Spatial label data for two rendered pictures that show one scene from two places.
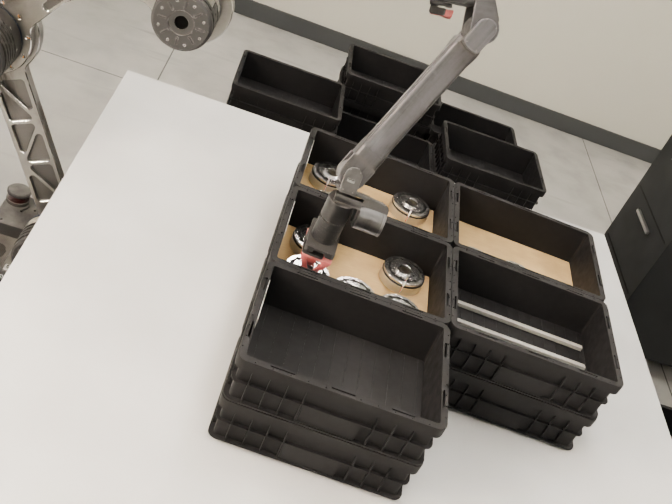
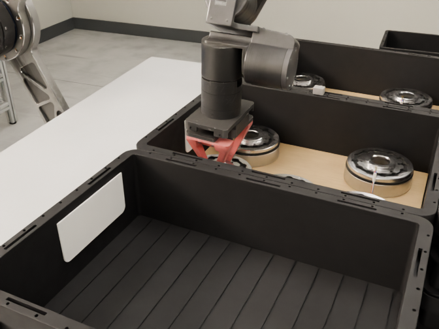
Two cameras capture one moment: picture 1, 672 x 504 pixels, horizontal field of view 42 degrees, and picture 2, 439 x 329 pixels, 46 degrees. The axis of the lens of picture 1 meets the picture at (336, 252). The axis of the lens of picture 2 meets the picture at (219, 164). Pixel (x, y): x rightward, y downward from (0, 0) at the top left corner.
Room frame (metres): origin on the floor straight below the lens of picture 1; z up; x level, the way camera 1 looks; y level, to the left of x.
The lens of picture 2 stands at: (0.93, -0.32, 1.26)
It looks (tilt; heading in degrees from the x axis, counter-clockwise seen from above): 30 degrees down; 32
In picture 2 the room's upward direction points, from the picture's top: straight up
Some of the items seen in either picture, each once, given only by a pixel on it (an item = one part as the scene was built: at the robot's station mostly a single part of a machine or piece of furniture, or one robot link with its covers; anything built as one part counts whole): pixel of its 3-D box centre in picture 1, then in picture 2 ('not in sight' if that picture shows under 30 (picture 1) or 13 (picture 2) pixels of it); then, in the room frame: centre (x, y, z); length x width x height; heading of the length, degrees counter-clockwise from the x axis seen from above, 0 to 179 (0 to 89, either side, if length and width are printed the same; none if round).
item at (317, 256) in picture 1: (314, 257); (217, 145); (1.49, 0.04, 0.91); 0.07 x 0.07 x 0.09; 7
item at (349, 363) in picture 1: (341, 362); (213, 294); (1.27, -0.10, 0.87); 0.40 x 0.30 x 0.11; 97
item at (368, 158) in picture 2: (405, 269); (379, 161); (1.66, -0.16, 0.86); 0.05 x 0.05 x 0.01
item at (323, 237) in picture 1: (327, 229); (221, 98); (1.50, 0.04, 0.98); 0.10 x 0.07 x 0.07; 7
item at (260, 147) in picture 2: (315, 239); (249, 138); (1.63, 0.06, 0.86); 0.10 x 0.10 x 0.01
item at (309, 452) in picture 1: (323, 398); not in sight; (1.27, -0.10, 0.76); 0.40 x 0.30 x 0.12; 97
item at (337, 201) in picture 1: (340, 208); (226, 58); (1.50, 0.03, 1.04); 0.07 x 0.06 x 0.07; 100
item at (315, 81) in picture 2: (331, 173); (301, 81); (1.93, 0.09, 0.86); 0.10 x 0.10 x 0.01
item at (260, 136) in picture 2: not in sight; (249, 135); (1.63, 0.06, 0.86); 0.05 x 0.05 x 0.01
